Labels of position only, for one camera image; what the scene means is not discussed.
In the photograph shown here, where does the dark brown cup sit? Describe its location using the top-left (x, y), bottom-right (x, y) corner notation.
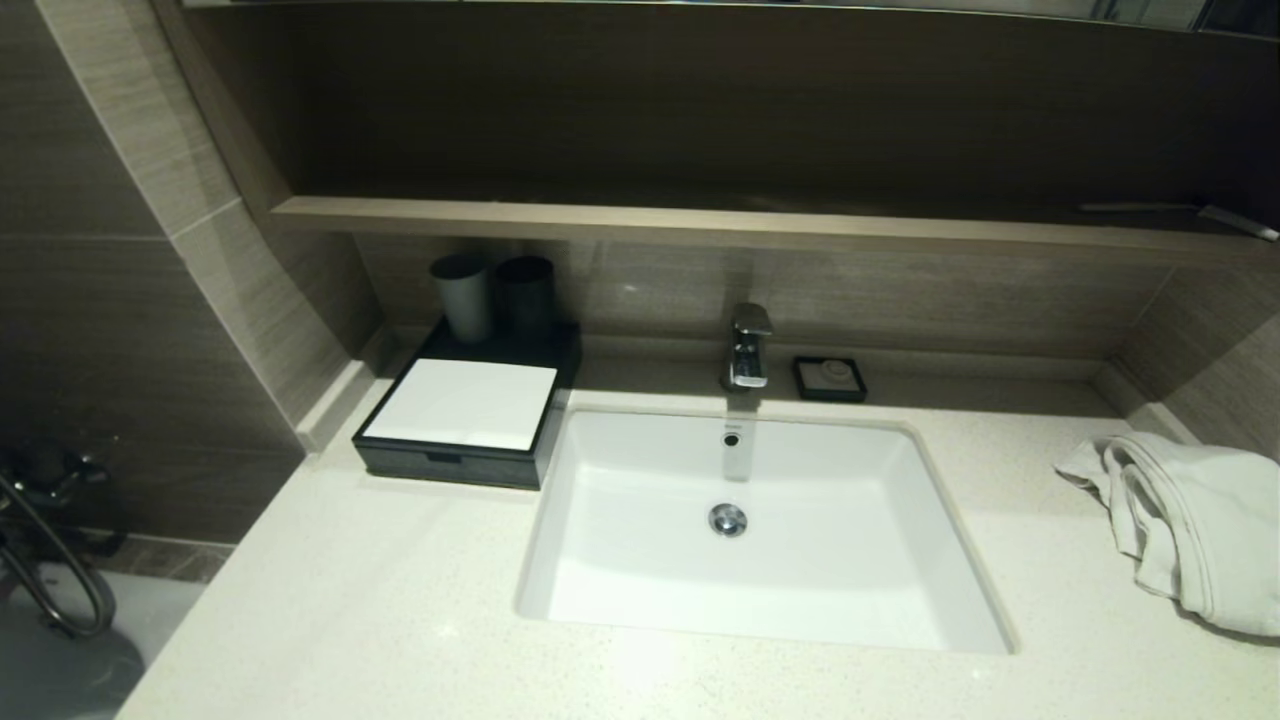
top-left (495, 255), bottom-right (557, 344)

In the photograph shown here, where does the black amenity drawer box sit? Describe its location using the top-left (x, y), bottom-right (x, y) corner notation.
top-left (352, 318), bottom-right (583, 491)

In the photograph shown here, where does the chrome faucet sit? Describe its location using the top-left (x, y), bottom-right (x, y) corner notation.
top-left (722, 302), bottom-right (775, 393)

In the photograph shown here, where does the black soap dish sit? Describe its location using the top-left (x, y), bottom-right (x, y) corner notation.
top-left (792, 355), bottom-right (869, 404)

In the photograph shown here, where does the grey cup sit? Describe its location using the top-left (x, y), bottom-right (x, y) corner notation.
top-left (429, 253), bottom-right (495, 344)

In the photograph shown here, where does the white flat sheet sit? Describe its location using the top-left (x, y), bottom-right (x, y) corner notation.
top-left (362, 358), bottom-right (559, 453)

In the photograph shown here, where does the white ceramic sink basin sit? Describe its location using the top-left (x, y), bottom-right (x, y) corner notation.
top-left (514, 405), bottom-right (1021, 658)

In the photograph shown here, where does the white towel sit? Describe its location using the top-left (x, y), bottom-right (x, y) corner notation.
top-left (1053, 431), bottom-right (1280, 639)

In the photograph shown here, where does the wooden wall shelf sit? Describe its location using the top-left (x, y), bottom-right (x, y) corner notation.
top-left (270, 195), bottom-right (1280, 263)

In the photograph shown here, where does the wall mirror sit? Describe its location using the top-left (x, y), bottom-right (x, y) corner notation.
top-left (180, 0), bottom-right (1280, 41)

